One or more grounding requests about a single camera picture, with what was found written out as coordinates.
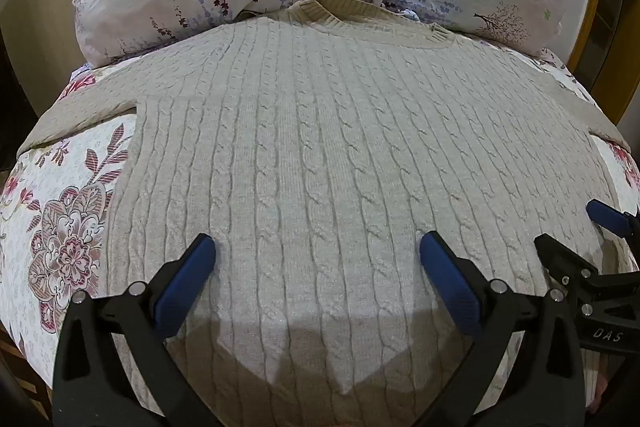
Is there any white floral bed sheet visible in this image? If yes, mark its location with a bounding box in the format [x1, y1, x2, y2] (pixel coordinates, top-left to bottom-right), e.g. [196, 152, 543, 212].
[0, 47, 640, 413]

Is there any yellow wooden furniture frame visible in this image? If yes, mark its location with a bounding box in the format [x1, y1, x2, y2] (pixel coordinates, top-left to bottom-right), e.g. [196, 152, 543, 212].
[566, 0, 632, 120]

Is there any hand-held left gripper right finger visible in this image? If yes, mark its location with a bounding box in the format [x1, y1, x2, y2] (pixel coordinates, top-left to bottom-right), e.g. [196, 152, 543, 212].
[419, 230, 584, 427]

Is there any beige cable-knit sweater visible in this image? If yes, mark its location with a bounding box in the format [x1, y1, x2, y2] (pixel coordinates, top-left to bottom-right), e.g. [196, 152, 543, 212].
[17, 0, 633, 427]

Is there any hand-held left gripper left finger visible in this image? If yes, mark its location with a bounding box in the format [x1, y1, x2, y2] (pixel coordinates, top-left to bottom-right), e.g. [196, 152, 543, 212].
[51, 233, 222, 427]

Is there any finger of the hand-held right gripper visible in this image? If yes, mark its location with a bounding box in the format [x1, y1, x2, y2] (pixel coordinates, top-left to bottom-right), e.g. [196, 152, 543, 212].
[586, 199, 640, 242]
[533, 234, 608, 294]

